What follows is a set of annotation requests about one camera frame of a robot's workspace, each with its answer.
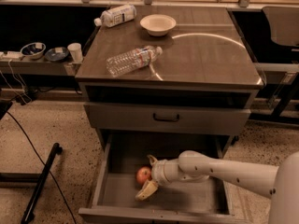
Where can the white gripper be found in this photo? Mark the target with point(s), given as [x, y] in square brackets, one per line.
[159, 173]

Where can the red apple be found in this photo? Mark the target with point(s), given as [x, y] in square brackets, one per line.
[143, 174]

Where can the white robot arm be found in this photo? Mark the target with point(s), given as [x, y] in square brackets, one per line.
[280, 183]

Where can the open lower grey drawer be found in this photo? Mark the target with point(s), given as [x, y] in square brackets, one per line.
[114, 201]

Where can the grey drawer cabinet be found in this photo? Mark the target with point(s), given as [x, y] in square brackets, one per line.
[204, 65]

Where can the clear plastic water bottle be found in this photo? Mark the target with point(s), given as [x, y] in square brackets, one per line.
[132, 60]

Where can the black floor stand bar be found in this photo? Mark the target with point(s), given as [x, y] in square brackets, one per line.
[28, 215]

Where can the white paper cup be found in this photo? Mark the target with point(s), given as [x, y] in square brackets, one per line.
[76, 52]

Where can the dark blue bowl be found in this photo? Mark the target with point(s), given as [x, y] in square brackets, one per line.
[56, 54]

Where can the white labelled bottle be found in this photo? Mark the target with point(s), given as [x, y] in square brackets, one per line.
[116, 16]

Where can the white rimmed dark bowl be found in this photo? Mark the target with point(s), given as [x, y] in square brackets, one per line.
[33, 51]

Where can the white power strip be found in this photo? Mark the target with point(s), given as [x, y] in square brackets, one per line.
[14, 55]

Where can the closed upper drawer with handle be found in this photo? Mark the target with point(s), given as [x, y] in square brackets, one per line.
[166, 119]

